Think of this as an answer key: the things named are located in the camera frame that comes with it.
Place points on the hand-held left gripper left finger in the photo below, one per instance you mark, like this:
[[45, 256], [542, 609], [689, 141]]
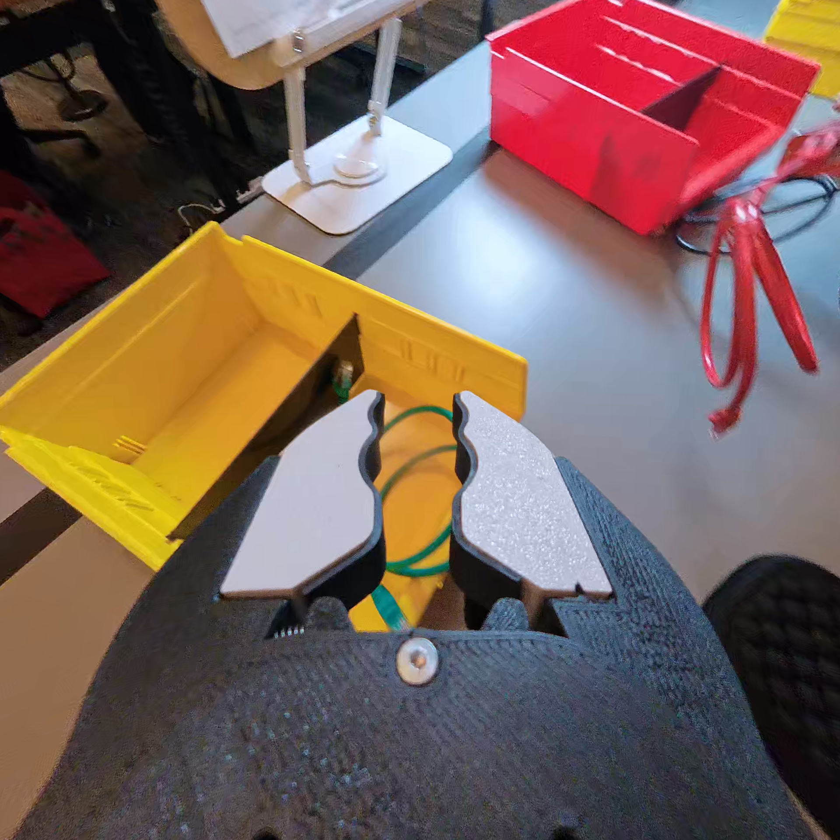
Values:
[[308, 518]]

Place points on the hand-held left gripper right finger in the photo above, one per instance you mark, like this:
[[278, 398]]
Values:
[[525, 512]]

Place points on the yellow plastic bin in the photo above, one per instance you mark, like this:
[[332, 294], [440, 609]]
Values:
[[807, 39], [197, 367]]

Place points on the red plastic bin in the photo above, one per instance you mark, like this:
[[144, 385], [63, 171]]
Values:
[[590, 144]]

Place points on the black bin divider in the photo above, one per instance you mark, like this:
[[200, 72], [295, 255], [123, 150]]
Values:
[[315, 387], [682, 105]]

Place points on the black textured pad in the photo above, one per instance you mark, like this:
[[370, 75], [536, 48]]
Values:
[[787, 656]]

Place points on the printed instruction sheet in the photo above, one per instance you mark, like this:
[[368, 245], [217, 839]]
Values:
[[275, 23]]

